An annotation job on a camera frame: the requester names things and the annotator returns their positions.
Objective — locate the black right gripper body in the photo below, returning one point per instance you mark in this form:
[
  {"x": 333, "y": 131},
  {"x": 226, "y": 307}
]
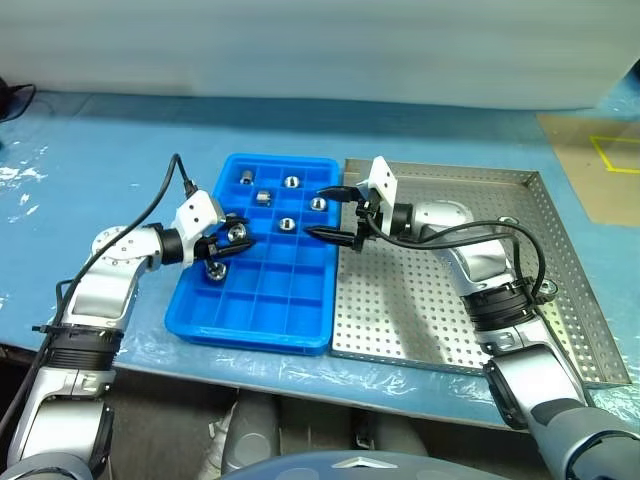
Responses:
[{"x": 364, "y": 220}]

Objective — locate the grey rounded cylinder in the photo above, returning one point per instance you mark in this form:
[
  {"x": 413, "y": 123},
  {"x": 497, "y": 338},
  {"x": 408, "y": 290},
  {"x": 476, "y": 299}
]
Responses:
[
  {"x": 252, "y": 430},
  {"x": 397, "y": 435}
]

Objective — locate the metal nut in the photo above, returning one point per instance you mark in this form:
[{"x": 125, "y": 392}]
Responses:
[
  {"x": 286, "y": 224},
  {"x": 291, "y": 181},
  {"x": 236, "y": 232},
  {"x": 246, "y": 177},
  {"x": 318, "y": 203}
]

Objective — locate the blue compartment tray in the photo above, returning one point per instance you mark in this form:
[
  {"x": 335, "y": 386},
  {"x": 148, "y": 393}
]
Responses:
[{"x": 280, "y": 300}]

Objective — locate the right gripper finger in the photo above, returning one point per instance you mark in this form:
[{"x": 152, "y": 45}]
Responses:
[
  {"x": 332, "y": 235},
  {"x": 340, "y": 193}
]

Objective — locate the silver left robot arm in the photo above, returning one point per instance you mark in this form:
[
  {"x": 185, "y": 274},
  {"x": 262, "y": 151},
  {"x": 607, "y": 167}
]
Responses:
[{"x": 100, "y": 295}]

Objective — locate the brown board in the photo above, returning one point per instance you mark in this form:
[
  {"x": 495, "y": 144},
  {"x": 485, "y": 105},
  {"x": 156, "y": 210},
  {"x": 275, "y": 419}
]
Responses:
[{"x": 575, "y": 175}]

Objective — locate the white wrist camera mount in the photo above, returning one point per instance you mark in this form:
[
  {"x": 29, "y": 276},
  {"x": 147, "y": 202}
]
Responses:
[
  {"x": 196, "y": 216},
  {"x": 382, "y": 182}
]

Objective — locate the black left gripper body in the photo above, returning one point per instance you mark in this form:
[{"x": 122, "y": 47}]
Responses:
[{"x": 206, "y": 248}]

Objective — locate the blue grey robot torso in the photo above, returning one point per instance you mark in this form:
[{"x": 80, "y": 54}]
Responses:
[{"x": 360, "y": 467}]

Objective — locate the perforated steel tray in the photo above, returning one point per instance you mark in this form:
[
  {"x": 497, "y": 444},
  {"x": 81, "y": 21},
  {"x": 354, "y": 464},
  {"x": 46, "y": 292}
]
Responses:
[{"x": 390, "y": 300}]

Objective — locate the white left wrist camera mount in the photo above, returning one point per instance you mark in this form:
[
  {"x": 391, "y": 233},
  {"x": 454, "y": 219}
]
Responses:
[{"x": 196, "y": 216}]

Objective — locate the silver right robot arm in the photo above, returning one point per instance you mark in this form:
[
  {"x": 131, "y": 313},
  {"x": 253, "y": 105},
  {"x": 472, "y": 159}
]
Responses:
[{"x": 530, "y": 370}]

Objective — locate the yellow tape square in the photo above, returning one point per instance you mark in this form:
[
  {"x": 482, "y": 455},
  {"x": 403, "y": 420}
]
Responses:
[{"x": 602, "y": 155}]

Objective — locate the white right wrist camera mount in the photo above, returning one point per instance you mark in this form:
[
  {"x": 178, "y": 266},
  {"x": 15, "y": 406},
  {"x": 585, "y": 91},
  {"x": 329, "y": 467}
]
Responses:
[{"x": 382, "y": 182}]

